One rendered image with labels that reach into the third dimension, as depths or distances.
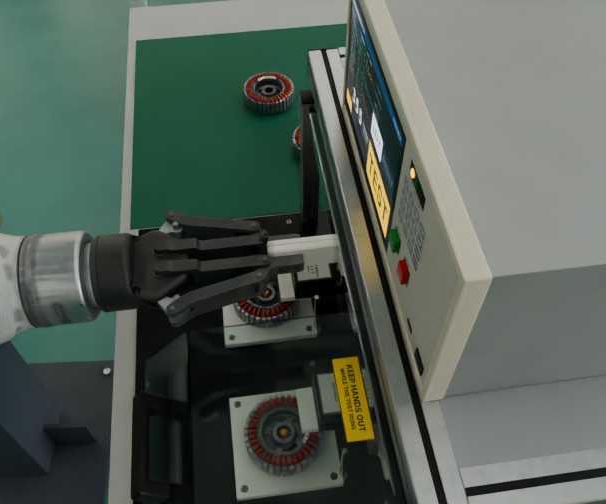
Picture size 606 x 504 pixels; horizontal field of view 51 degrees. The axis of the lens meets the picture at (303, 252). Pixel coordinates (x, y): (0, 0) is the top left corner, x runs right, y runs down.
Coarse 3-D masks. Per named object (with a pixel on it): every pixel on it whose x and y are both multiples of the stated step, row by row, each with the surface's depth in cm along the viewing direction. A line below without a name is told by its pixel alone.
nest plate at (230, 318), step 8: (232, 304) 107; (256, 304) 107; (304, 304) 107; (224, 312) 106; (232, 312) 106; (296, 312) 106; (304, 312) 106; (312, 312) 106; (224, 320) 105; (232, 320) 105; (240, 320) 105
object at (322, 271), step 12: (324, 264) 101; (336, 264) 104; (288, 276) 105; (300, 276) 100; (312, 276) 100; (324, 276) 100; (336, 276) 103; (288, 288) 103; (300, 288) 100; (312, 288) 101; (324, 288) 101; (336, 288) 101; (288, 300) 103
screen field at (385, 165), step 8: (376, 128) 68; (376, 136) 68; (376, 144) 69; (384, 152) 65; (384, 160) 66; (384, 168) 66; (384, 176) 67; (392, 176) 63; (392, 184) 64; (392, 192) 64
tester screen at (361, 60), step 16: (352, 0) 73; (352, 16) 74; (352, 32) 75; (352, 48) 76; (368, 48) 68; (352, 64) 77; (368, 64) 68; (352, 80) 78; (368, 80) 69; (368, 96) 70; (384, 96) 63; (368, 112) 71; (384, 112) 64; (368, 128) 72; (384, 128) 64; (368, 144) 73; (384, 144) 65; (400, 144) 59; (384, 240) 70
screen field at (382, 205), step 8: (368, 152) 73; (368, 160) 74; (368, 168) 74; (376, 168) 70; (368, 176) 75; (376, 176) 71; (376, 184) 71; (376, 192) 72; (384, 192) 67; (376, 200) 72; (384, 200) 68; (384, 208) 68; (384, 216) 69; (384, 224) 69; (384, 232) 70
